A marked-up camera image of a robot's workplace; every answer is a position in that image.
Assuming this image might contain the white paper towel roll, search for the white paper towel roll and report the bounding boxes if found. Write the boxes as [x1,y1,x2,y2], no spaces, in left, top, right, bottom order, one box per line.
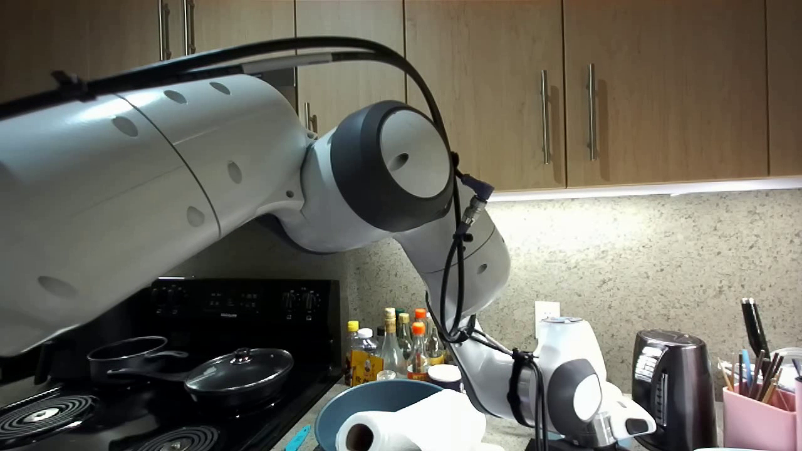
[333,386,488,451]

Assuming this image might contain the small black pot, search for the small black pot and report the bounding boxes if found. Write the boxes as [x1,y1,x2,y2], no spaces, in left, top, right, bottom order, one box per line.
[85,334,191,386]

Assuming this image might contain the black electric kettle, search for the black electric kettle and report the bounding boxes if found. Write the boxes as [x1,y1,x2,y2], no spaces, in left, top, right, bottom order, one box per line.
[628,328,719,451]

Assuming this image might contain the black electric stove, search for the black electric stove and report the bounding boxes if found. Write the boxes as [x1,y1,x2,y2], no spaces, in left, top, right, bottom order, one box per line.
[0,276,345,451]

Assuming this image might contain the large blue bowl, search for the large blue bowl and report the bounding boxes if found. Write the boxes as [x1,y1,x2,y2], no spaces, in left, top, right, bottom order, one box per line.
[314,379,447,451]

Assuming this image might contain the white wall outlet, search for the white wall outlet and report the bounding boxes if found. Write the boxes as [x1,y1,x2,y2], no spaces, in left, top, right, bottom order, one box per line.
[534,299,564,324]

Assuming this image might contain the black countertop appliance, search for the black countertop appliance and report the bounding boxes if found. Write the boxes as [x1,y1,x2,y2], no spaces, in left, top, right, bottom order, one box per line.
[32,286,157,383]

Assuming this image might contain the tall clear glass bottle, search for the tall clear glass bottle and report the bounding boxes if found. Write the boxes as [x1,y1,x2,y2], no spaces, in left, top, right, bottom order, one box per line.
[382,306,404,375]

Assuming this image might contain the wooden upper cabinet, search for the wooden upper cabinet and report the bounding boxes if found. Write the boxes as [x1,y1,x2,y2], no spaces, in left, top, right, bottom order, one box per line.
[290,0,802,207]

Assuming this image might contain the black frying pan with lid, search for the black frying pan with lid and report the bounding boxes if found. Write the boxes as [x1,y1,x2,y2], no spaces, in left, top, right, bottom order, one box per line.
[106,343,299,414]

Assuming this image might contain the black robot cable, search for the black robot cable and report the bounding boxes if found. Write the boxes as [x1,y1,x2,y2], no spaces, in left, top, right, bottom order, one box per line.
[0,33,557,451]

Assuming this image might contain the black-handled knife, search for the black-handled knife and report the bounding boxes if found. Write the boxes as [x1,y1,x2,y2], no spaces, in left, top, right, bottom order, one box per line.
[750,299,773,364]
[739,295,761,364]

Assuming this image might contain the yellow-label oil bottle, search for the yellow-label oil bottle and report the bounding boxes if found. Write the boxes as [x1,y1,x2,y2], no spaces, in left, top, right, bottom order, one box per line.
[345,343,389,389]

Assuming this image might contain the under-cabinet light strip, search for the under-cabinet light strip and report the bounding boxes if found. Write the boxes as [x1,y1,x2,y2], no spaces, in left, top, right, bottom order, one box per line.
[486,172,802,207]

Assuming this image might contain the blue-handled utensil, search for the blue-handled utensil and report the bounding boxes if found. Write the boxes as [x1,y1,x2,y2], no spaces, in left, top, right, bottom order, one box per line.
[736,349,756,395]

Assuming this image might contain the pink utensil holder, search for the pink utensil holder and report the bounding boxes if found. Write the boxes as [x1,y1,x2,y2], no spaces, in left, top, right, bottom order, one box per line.
[719,383,802,451]

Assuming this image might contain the white-lid dark jar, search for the white-lid dark jar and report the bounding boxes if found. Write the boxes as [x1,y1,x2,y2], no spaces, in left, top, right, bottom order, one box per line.
[425,364,467,390]

